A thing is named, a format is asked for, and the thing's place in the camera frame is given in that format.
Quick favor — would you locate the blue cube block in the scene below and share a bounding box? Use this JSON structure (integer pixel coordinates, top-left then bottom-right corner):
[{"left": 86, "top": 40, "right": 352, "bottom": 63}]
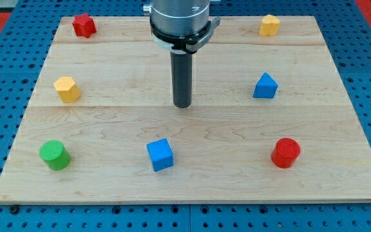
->
[{"left": 146, "top": 139, "right": 174, "bottom": 171}]

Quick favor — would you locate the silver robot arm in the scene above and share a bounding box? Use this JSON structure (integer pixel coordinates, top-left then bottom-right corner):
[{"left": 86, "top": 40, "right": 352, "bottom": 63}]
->
[{"left": 142, "top": 0, "right": 220, "bottom": 108}]

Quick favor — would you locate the red cylinder block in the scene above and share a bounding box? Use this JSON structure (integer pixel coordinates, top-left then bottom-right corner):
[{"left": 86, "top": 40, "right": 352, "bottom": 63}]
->
[{"left": 271, "top": 138, "right": 301, "bottom": 168}]

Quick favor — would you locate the yellow heart block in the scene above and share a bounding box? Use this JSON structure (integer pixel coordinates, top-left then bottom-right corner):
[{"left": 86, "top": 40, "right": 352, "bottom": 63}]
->
[{"left": 259, "top": 14, "right": 280, "bottom": 36}]

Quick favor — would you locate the yellow hexagon block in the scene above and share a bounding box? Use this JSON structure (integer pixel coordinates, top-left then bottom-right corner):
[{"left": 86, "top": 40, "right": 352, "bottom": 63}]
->
[{"left": 53, "top": 76, "right": 81, "bottom": 103}]

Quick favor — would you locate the red star block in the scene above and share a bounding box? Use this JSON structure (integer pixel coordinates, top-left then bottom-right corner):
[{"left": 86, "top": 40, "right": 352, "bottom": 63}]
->
[{"left": 72, "top": 13, "right": 97, "bottom": 38}]

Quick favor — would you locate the wooden board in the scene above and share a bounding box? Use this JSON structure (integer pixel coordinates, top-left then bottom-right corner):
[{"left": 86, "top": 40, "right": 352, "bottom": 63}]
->
[{"left": 0, "top": 16, "right": 371, "bottom": 205}]

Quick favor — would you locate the green cylinder block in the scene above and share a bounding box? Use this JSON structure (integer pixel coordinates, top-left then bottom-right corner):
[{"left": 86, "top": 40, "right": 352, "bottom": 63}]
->
[{"left": 39, "top": 140, "right": 71, "bottom": 171}]

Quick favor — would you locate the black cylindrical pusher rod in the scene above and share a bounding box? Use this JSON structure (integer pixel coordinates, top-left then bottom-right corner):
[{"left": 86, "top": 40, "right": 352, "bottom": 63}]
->
[{"left": 170, "top": 52, "right": 193, "bottom": 108}]

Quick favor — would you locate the blue triangle block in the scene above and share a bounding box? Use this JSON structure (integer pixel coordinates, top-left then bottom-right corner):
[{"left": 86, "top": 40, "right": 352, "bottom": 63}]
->
[{"left": 253, "top": 73, "right": 278, "bottom": 99}]

